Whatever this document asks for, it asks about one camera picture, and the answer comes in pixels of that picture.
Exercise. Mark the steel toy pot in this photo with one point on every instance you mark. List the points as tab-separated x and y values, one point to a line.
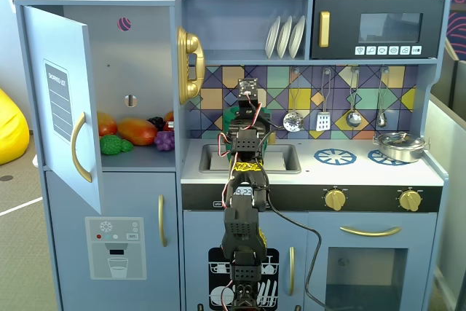
402	153

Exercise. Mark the blue fridge door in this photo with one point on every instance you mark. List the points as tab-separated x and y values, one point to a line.
54	107

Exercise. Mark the gold toy telephone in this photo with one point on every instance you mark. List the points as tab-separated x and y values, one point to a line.
189	67

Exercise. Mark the small wrist camera board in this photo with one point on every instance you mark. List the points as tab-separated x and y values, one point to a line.
248	87

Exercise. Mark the large orange toy mango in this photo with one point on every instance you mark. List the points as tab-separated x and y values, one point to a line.
137	132

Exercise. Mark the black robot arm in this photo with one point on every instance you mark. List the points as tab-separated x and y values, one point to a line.
244	223

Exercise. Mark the blue toy kitchen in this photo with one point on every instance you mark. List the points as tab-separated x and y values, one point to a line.
255	187

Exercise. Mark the steel toy skimmer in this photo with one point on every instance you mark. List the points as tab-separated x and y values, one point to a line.
293	121

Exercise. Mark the yellow bean bag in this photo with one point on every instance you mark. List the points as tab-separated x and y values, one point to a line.
12	132

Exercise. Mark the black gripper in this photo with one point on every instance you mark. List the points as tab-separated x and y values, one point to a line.
249	111

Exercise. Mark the steel toy spatula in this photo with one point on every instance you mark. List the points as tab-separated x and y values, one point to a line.
323	121

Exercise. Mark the white toy plate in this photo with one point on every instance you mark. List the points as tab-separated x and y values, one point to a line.
284	38
272	38
296	37

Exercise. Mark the small red orange mango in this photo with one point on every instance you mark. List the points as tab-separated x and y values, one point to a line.
106	124

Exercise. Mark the dark toy berries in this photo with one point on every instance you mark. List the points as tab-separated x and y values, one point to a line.
156	122

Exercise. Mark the black microwave door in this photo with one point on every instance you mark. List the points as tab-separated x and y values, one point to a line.
378	27

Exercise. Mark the steel pot lid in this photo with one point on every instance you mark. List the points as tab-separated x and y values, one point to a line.
400	140

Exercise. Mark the gold stove knob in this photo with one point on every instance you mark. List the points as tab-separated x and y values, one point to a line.
410	200
335	199

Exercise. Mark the steel toy ladle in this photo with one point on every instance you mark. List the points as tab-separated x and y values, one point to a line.
353	116

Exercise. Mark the green toy broccoli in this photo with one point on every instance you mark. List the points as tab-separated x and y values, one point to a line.
113	144

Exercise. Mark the purple toy grapes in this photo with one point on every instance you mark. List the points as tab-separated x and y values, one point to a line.
164	141

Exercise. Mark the steel toy spoon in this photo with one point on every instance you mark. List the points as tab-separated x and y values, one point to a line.
381	118

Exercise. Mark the grey desk divider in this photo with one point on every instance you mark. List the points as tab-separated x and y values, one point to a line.
449	194

